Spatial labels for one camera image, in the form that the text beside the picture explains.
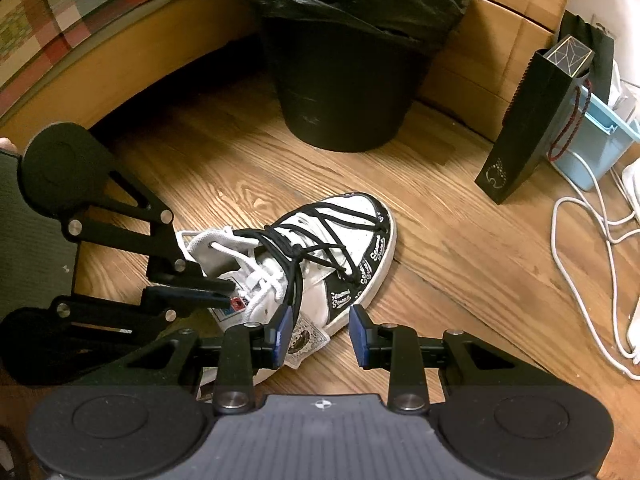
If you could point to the black trash bin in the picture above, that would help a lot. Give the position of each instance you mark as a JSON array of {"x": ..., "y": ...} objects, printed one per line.
[{"x": 345, "y": 95}]

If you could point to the light blue plastic bin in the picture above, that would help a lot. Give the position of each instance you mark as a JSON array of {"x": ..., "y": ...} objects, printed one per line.
[{"x": 595, "y": 145}]

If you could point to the person's left hand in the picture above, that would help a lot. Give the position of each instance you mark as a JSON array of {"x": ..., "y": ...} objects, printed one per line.
[{"x": 7, "y": 146}]

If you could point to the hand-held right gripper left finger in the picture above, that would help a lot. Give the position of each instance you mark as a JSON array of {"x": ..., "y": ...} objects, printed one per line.
[{"x": 285, "y": 335}]

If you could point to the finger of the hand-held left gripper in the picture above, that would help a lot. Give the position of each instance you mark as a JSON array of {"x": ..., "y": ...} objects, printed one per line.
[
  {"x": 170, "y": 255},
  {"x": 190, "y": 300}
]

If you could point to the white and black sneaker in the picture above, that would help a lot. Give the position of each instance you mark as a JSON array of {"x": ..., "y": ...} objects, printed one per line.
[{"x": 345, "y": 240}]

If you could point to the dark paper bag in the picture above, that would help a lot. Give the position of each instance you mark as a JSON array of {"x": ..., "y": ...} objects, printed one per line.
[{"x": 602, "y": 45}]

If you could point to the plaid blanket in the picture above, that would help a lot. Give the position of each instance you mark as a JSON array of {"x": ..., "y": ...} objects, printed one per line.
[{"x": 75, "y": 10}]

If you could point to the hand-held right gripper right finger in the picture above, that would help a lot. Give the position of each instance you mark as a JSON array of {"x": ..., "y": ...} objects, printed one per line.
[{"x": 358, "y": 335}]

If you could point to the wooden drawer cabinet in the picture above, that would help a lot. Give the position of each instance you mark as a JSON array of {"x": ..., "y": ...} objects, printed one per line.
[{"x": 505, "y": 35}]

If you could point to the white shoelace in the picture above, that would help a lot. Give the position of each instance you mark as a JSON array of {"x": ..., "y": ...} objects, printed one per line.
[{"x": 260, "y": 280}]

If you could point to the black shoelace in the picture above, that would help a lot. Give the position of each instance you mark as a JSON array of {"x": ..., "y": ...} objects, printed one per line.
[{"x": 298, "y": 252}]

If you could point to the white power strip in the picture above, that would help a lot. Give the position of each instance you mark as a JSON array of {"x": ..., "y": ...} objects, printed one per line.
[{"x": 631, "y": 177}]

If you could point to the wooden bed frame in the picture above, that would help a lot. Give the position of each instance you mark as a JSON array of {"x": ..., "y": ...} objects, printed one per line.
[{"x": 125, "y": 75}]

